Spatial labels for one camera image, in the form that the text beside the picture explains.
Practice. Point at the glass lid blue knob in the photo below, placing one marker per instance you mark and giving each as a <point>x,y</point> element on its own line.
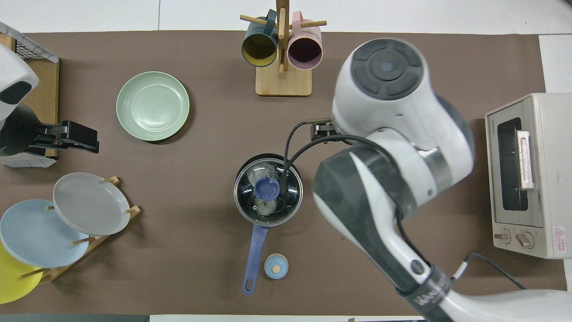
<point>267,188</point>

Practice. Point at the white vermicelli bundle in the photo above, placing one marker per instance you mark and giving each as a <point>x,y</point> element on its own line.
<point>268,206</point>

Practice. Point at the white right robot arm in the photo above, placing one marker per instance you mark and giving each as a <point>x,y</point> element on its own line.
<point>384,112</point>

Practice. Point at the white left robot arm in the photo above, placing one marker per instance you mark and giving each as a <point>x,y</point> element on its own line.
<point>13,80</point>

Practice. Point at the green plate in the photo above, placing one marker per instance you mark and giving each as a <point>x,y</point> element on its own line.
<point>153,106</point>

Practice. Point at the grey plate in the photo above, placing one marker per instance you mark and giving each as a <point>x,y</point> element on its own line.
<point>91,203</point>

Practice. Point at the wooden plate rack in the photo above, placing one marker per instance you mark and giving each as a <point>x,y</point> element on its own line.
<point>96,243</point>

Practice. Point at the light blue plate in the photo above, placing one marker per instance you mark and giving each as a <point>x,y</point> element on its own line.
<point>35,235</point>

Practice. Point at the yellow plate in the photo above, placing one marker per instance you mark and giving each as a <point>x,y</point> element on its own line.
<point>13,279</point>

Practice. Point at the wooden mug tree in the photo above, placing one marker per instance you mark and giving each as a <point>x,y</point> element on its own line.
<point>283,82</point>

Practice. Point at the small blue jar cork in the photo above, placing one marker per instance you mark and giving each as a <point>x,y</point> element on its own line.
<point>276,266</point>

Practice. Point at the pink mug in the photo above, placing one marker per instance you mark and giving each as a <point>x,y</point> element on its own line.
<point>305,51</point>

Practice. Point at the dark teal mug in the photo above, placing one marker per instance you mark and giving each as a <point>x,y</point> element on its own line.
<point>259,49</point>

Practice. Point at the brown table mat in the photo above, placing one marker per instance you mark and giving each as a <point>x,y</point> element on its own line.
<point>178,250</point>

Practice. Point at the beige toaster oven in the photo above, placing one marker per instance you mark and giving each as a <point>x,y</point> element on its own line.
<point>554,201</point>

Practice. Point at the black right wrist bracket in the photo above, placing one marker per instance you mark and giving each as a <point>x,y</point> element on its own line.
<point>324,129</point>

